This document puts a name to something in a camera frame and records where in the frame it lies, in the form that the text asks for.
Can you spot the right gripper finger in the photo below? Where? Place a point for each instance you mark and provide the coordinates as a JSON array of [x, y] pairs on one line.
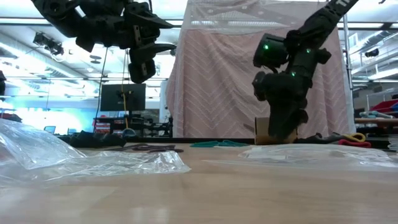
[[298, 129], [280, 129]]

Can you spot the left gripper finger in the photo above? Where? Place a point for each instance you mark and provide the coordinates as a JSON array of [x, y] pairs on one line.
[[160, 20], [163, 47]]

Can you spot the small cardboard box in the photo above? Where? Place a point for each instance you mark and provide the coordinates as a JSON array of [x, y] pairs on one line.
[[260, 130]]

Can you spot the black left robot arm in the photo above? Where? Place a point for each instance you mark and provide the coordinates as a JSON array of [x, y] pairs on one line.
[[93, 25]]

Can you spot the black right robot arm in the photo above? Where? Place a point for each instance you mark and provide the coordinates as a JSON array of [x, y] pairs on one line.
[[314, 28]]

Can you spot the dark grey loop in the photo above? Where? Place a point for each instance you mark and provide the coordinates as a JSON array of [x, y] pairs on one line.
[[323, 139]]

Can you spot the round ceiling fixture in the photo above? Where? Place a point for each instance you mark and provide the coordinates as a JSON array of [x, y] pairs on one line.
[[95, 59]]

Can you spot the red loop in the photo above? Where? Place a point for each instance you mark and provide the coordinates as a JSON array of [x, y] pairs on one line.
[[354, 144]]

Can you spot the yellow loop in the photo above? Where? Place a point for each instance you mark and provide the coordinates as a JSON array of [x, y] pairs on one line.
[[363, 137]]

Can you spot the black monitor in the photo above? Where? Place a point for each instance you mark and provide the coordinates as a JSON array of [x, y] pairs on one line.
[[109, 99]]

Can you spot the cluttered black workbench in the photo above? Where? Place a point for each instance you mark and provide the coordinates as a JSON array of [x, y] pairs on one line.
[[149, 124]]

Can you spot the red storage bin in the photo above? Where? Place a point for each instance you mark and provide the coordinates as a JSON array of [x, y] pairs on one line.
[[385, 105]]

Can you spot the grey round base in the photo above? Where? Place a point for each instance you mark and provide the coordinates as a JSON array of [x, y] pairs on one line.
[[129, 133]]

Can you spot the black ceiling-mounted device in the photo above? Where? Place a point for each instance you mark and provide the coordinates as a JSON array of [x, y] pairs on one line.
[[371, 53], [46, 43]]

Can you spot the small blue screen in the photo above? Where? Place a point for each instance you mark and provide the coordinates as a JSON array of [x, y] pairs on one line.
[[49, 129]]

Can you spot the crumpled clear zip bag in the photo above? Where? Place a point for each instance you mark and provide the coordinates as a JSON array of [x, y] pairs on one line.
[[62, 161]]

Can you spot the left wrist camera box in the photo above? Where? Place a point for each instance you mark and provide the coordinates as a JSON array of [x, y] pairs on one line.
[[141, 71]]

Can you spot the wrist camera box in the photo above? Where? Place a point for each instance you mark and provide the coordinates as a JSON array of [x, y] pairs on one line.
[[141, 71], [259, 85]]

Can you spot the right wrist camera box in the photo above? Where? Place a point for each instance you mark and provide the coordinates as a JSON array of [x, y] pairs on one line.
[[259, 85]]

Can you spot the metal rack frame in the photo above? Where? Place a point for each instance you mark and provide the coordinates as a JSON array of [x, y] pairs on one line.
[[348, 77]]

